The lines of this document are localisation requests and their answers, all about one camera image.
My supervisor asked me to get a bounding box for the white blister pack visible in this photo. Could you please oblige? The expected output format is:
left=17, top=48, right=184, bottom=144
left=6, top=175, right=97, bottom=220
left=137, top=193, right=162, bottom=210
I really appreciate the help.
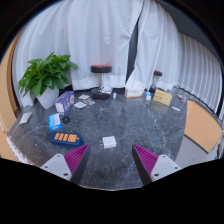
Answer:
left=73, top=101, right=88, bottom=110

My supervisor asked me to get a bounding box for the white charger block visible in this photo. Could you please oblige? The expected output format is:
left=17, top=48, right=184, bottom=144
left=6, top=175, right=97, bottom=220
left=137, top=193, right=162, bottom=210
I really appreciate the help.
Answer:
left=99, top=135, right=118, bottom=150

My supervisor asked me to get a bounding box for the pleated white curtain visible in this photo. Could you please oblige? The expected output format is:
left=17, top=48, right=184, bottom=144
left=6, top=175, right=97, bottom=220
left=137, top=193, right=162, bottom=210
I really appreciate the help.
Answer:
left=126, top=0, right=224, bottom=113

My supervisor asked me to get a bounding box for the white orange tissue box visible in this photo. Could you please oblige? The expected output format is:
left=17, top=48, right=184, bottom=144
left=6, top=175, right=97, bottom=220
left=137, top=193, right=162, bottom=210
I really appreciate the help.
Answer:
left=124, top=85, right=145, bottom=99

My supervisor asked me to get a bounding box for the white booklet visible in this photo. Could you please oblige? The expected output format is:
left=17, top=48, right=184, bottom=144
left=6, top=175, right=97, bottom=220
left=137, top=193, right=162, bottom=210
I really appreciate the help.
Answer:
left=100, top=86, right=114, bottom=94

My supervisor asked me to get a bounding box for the blue and white box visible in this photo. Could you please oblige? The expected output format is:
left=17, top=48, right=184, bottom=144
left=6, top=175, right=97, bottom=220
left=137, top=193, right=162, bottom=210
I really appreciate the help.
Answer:
left=48, top=113, right=63, bottom=132

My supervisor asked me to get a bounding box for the purple cardboard box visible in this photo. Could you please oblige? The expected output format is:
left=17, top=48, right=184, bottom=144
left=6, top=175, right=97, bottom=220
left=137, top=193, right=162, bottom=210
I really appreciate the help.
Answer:
left=54, top=90, right=76, bottom=116

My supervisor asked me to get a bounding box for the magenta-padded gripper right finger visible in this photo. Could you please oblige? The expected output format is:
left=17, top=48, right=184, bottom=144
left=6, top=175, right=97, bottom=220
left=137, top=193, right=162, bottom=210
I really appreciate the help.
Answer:
left=131, top=143, right=183, bottom=186

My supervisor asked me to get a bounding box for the orange blister pack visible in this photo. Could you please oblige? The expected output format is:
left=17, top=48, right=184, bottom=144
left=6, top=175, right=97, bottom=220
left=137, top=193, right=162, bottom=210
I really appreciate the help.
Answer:
left=83, top=98, right=96, bottom=106

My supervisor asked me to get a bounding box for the large black red bar stool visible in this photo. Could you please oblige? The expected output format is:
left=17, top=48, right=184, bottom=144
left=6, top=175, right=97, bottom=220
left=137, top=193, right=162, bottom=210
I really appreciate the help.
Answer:
left=90, top=64, right=113, bottom=101

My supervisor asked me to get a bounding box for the white flat packet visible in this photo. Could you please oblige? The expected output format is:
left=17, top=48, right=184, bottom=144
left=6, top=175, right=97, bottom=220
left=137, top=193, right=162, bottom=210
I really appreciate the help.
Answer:
left=18, top=111, right=34, bottom=125

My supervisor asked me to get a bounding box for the small black red bar stool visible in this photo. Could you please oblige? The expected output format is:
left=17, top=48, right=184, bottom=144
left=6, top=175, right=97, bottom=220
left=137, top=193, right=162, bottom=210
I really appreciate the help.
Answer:
left=149, top=69, right=164, bottom=94

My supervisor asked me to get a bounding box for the wide white curtain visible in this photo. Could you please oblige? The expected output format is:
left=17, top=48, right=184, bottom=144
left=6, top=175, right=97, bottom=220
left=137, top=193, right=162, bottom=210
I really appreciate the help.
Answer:
left=11, top=0, right=144, bottom=108

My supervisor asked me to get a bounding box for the green potted plant white pot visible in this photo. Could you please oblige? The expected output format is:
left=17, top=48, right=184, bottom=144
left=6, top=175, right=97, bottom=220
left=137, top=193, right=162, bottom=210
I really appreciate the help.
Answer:
left=18, top=52, right=80, bottom=110

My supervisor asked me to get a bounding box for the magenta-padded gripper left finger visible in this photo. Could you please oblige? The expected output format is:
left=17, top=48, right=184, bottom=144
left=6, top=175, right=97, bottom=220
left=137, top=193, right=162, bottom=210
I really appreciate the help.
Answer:
left=39, top=143, right=92, bottom=185

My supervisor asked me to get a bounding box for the yellow sign card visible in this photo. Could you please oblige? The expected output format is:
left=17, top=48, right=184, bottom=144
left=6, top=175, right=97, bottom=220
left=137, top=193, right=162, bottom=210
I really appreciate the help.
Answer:
left=153, top=88, right=173, bottom=107

